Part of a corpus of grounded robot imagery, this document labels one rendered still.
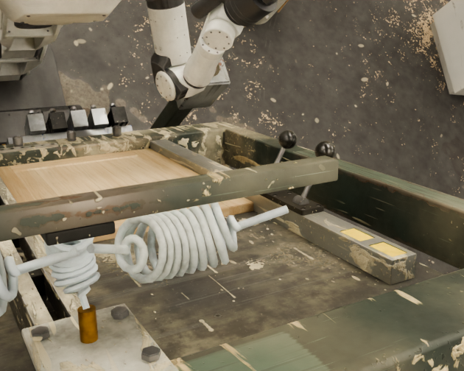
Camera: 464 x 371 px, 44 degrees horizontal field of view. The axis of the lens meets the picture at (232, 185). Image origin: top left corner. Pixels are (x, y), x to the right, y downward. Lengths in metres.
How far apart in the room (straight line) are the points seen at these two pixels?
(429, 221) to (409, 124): 2.42
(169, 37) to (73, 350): 1.01
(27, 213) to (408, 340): 0.35
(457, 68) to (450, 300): 3.24
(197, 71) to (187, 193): 0.95
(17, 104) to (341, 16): 2.01
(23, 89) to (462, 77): 2.53
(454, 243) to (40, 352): 0.78
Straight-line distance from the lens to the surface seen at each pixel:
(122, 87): 2.76
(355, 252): 0.93
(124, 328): 0.55
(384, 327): 0.58
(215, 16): 1.25
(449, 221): 1.11
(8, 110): 2.43
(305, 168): 0.50
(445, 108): 3.80
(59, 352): 0.53
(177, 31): 1.43
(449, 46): 3.90
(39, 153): 1.57
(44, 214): 0.41
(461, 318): 0.61
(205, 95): 1.84
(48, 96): 2.47
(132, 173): 1.41
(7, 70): 2.29
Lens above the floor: 2.35
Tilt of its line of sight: 59 degrees down
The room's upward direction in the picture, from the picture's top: 52 degrees clockwise
